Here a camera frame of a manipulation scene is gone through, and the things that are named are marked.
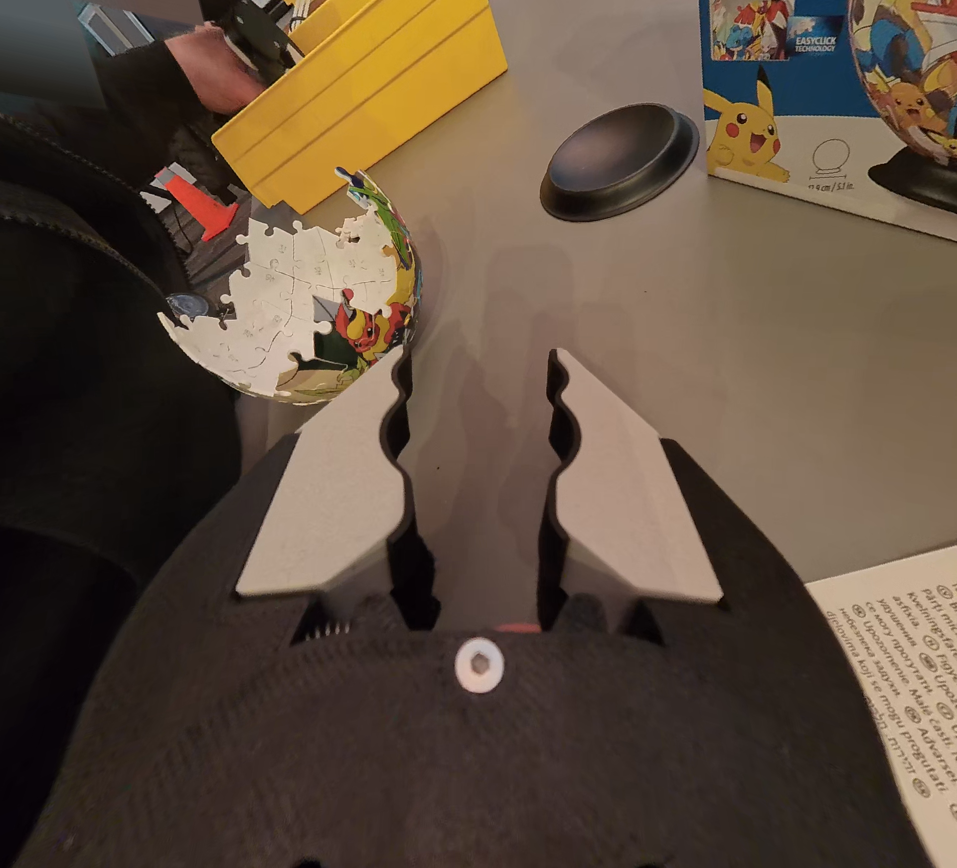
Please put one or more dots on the orange cone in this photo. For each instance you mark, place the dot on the orange cone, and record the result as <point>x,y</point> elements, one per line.
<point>202,206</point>

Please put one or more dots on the black round ball stand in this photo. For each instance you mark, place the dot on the black round ball stand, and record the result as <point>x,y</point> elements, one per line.
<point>617,161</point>

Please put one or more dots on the partly built puzzle ball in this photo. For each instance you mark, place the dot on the partly built puzzle ball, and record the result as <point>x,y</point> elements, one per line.
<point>291,285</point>

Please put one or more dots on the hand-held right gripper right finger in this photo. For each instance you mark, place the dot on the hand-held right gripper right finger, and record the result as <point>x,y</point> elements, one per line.
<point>632,516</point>

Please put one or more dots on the small round dark disc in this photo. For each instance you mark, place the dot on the small round dark disc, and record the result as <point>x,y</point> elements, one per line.
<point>185,307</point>

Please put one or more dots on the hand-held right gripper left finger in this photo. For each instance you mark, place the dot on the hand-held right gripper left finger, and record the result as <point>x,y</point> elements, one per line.
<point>329,509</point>

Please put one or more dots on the yellow plastic bin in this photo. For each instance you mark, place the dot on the yellow plastic bin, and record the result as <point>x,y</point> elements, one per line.
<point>374,75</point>

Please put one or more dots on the person's black clothing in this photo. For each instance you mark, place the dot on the person's black clothing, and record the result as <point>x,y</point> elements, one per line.
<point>75,434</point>

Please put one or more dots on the person's left hand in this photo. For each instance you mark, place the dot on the person's left hand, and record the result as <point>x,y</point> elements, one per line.
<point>209,71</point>

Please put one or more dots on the person's left forearm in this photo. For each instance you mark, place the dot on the person's left forearm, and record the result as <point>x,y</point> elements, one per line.
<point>134,86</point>

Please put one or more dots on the white instruction leaflet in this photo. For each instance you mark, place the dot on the white instruction leaflet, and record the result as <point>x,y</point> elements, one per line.
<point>905,696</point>

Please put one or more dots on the colourful puzzle box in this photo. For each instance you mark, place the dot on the colourful puzzle box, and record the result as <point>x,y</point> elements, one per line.
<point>785,98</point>

